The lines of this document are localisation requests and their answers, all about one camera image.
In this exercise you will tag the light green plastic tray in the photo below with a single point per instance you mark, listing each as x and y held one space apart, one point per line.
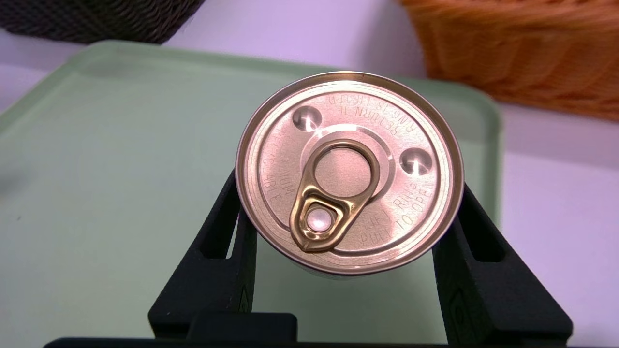
121 169

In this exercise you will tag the dark brown wicker basket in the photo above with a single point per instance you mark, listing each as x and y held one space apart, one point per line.
96 19

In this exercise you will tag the orange wicker basket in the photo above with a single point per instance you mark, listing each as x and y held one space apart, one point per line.
522 48

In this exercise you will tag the gold-lid can green label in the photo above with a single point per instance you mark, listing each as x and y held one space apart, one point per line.
348 169

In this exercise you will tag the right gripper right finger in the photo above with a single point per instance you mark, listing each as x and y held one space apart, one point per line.
503 299

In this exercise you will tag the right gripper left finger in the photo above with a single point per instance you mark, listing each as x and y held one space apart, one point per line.
213 285

